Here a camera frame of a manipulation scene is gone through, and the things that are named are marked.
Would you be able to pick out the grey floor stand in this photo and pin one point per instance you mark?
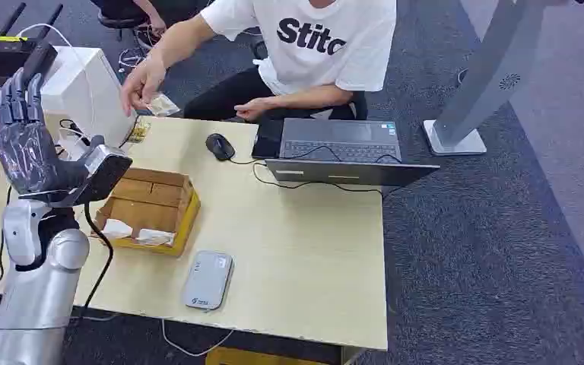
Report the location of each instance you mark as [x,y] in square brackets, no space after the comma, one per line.
[483,80]

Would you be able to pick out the grey card reader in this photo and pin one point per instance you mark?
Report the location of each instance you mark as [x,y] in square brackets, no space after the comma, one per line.
[208,280]

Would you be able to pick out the black router with antennas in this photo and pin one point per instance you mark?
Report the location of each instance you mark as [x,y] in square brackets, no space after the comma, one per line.
[7,58]

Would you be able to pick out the seated person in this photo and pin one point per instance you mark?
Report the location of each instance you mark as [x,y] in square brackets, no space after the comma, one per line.
[317,45]

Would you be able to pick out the person's right hand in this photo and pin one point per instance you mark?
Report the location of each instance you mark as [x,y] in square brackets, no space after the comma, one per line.
[141,83]

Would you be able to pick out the clear sleeved card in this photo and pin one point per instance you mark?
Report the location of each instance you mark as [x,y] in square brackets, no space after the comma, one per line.
[162,106]

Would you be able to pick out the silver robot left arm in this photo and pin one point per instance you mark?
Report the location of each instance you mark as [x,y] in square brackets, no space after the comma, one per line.
[35,292]

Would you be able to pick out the wooden card box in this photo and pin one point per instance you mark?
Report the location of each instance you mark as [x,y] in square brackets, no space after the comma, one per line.
[146,211]

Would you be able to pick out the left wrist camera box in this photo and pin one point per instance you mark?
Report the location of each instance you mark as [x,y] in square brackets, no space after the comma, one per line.
[104,171]

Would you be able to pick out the black office chair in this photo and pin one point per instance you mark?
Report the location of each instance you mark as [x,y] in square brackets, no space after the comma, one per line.
[118,22]

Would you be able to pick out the dark grey laptop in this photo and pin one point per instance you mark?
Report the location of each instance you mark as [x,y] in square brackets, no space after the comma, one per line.
[340,151]

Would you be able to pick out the yellow box under desk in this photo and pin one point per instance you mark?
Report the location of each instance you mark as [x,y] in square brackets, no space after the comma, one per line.
[251,357]

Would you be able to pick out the background person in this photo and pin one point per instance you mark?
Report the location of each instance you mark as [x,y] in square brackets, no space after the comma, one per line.
[143,10]

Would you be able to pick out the white cabinet box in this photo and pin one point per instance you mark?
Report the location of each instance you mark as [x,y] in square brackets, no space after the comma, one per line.
[83,90]

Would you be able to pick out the black computer mouse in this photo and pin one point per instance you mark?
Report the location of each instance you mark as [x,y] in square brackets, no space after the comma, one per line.
[219,146]

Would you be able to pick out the stack of sleeved cards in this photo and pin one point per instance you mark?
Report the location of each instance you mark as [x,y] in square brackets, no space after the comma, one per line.
[140,131]

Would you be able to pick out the person's left hand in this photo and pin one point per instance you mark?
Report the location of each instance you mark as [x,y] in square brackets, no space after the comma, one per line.
[252,108]

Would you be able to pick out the white card in sleeve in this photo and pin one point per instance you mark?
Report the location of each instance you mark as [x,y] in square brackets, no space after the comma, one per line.
[155,237]
[116,229]

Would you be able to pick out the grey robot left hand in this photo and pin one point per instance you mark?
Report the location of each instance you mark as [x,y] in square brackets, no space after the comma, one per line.
[35,156]

